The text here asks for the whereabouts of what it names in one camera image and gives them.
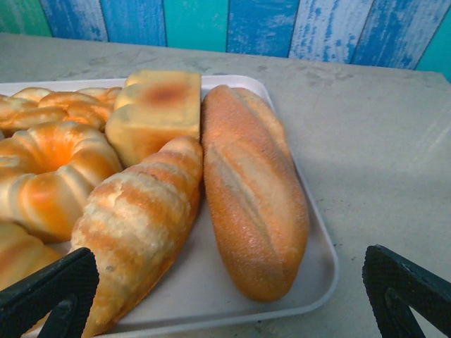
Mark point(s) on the golden fake bread roll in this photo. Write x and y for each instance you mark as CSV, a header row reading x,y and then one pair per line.
x,y
21,253

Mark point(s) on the long fake baguette loaf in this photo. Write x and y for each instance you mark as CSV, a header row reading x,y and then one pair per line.
x,y
246,193

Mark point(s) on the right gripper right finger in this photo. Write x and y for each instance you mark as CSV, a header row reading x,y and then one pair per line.
x,y
405,281

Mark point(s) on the square fake toast loaf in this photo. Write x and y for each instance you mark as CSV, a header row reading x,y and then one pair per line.
x,y
155,116

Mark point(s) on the striped fake croissant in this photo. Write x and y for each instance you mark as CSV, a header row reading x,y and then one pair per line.
x,y
141,218

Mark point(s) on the braided fake bread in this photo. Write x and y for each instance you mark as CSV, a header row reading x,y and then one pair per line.
x,y
53,105

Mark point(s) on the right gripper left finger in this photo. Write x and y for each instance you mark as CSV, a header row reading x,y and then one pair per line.
x,y
53,281

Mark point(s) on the white plastic tray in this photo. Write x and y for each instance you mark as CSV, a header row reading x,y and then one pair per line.
x,y
211,281

